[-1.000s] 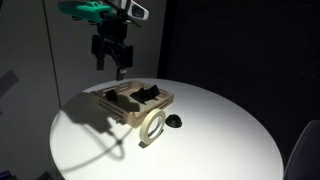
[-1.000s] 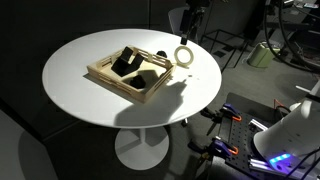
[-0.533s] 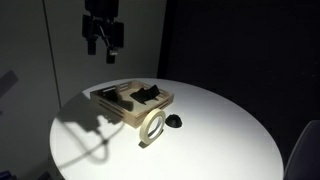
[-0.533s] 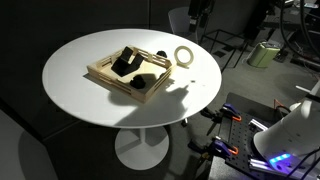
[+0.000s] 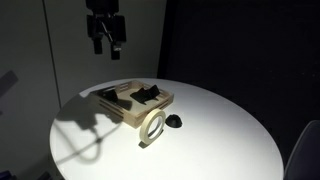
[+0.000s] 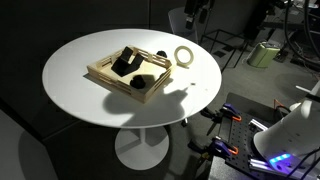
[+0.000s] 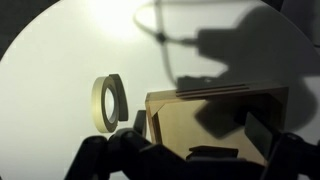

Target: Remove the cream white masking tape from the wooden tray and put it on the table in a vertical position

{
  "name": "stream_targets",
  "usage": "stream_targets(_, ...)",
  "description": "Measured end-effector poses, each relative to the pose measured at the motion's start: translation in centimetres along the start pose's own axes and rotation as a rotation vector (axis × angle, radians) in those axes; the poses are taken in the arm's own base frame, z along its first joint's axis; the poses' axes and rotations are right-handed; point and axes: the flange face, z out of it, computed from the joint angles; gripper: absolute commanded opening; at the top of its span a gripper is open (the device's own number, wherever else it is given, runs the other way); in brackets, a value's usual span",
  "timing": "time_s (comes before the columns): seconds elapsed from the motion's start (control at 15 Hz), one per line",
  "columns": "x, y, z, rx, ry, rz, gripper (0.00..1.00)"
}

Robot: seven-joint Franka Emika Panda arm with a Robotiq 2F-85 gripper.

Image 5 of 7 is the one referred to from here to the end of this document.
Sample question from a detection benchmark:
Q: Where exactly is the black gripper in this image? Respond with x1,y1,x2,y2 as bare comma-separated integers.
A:
86,12,128,61

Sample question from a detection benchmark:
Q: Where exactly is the dark grey chair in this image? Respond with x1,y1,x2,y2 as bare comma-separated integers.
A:
283,119,320,180

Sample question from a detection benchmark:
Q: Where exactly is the black round knob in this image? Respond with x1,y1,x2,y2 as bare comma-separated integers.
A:
165,114,184,129

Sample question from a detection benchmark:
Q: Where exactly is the square wooden tray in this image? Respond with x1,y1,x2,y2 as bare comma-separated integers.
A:
89,79,175,130

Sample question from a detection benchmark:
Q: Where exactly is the dark blue floor object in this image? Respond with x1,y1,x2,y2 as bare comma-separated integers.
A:
0,170,16,180

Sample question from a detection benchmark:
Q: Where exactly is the small black plastic part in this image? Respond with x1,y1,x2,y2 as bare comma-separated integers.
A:
99,87,120,103

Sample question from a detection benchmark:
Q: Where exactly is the cream white masking tape roll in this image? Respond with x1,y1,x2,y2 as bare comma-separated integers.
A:
139,108,167,147

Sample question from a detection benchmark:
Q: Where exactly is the large black angled bracket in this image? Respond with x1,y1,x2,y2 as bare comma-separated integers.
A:
129,84,161,105

